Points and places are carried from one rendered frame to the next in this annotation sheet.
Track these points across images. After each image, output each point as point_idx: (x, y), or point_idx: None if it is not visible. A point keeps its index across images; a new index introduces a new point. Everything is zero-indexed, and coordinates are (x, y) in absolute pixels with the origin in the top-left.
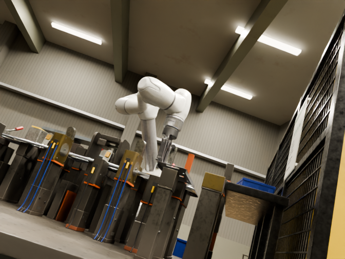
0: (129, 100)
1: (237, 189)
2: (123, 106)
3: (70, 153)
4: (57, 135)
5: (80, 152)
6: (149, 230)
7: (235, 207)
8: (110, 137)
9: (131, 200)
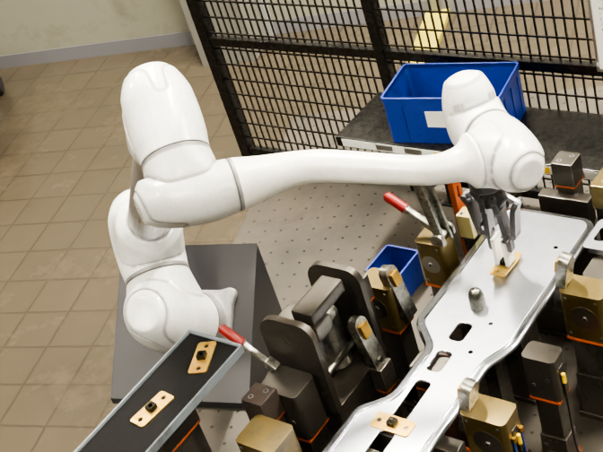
0: (249, 183)
1: None
2: (240, 207)
3: (456, 414)
4: (511, 422)
5: (310, 396)
6: None
7: None
8: (328, 301)
9: (528, 332)
